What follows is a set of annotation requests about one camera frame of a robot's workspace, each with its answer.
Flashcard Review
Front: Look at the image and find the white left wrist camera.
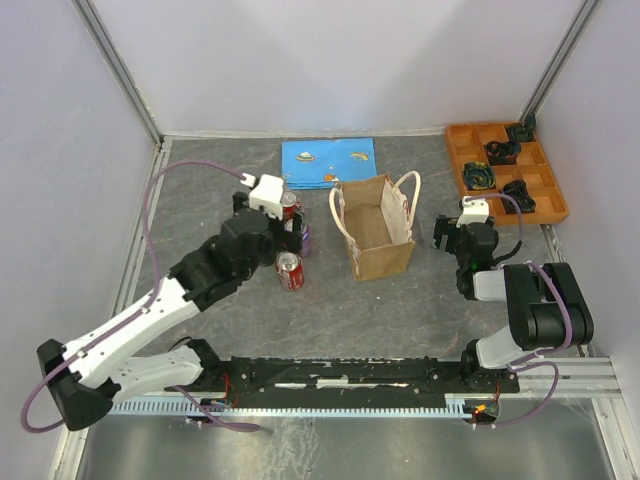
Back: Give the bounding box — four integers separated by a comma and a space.
241, 173, 285, 220

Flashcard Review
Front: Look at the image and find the burlap canvas tote bag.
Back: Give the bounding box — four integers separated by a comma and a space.
329, 171, 421, 281

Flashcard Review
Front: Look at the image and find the blue-yellow rolled sock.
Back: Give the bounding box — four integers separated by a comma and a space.
462, 162, 496, 191

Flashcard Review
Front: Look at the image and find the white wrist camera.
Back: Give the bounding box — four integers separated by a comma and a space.
241, 173, 285, 220
456, 196, 490, 228

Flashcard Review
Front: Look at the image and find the black rolled sock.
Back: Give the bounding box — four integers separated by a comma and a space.
484, 141, 521, 166
501, 179, 536, 214

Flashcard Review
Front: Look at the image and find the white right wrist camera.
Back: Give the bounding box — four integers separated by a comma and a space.
456, 196, 490, 228

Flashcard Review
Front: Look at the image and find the light blue cable duct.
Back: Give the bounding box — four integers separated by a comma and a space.
107, 392, 474, 416

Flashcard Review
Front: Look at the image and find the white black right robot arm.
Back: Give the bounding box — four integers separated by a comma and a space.
433, 215, 594, 391

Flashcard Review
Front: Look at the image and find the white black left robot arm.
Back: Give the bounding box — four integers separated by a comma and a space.
37, 191, 302, 431

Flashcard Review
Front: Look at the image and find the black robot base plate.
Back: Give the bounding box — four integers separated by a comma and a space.
191, 357, 520, 410

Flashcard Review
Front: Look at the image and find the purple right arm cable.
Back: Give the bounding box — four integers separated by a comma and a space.
467, 192, 575, 431

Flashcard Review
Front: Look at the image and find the dark sock in corner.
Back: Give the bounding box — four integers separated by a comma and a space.
522, 113, 537, 132

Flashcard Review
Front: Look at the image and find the red cola can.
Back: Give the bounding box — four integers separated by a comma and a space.
275, 252, 304, 292

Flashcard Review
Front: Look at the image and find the dark rolled sock back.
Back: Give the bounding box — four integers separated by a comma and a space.
505, 123, 536, 143

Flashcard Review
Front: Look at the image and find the black rolled sock front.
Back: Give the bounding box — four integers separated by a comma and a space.
501, 179, 536, 214

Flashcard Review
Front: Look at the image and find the purple soda can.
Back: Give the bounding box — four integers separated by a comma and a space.
300, 222, 312, 258

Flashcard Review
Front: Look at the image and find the aluminium frame rail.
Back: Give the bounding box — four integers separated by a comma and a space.
73, 354, 623, 399

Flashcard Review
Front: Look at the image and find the orange wooden compartment tray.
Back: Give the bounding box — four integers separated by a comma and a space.
445, 122, 569, 225

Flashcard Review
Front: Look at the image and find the blue space-print cloth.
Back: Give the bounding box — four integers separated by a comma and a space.
281, 138, 378, 190

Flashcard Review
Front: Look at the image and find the red soda can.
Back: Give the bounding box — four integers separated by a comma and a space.
281, 190, 301, 221

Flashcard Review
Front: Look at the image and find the black rolled sock middle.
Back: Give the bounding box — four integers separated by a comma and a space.
484, 141, 521, 166

